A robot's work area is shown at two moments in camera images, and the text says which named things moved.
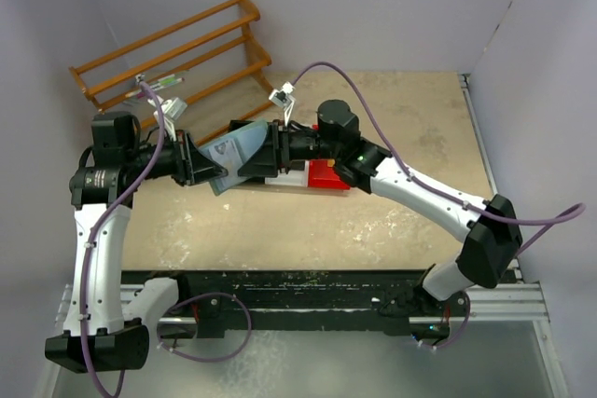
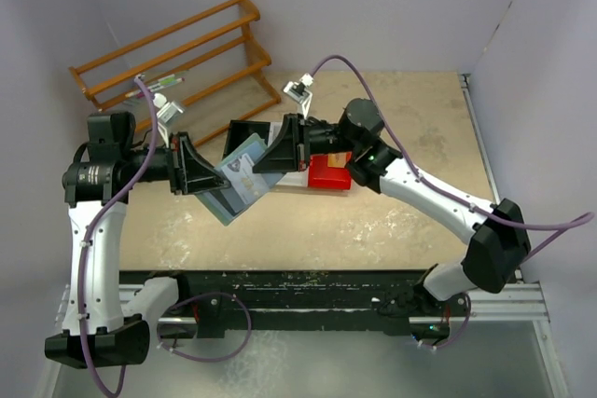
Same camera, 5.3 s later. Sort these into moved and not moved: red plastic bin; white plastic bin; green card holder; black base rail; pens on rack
Moved: green card holder
Not moved: pens on rack; black base rail; red plastic bin; white plastic bin
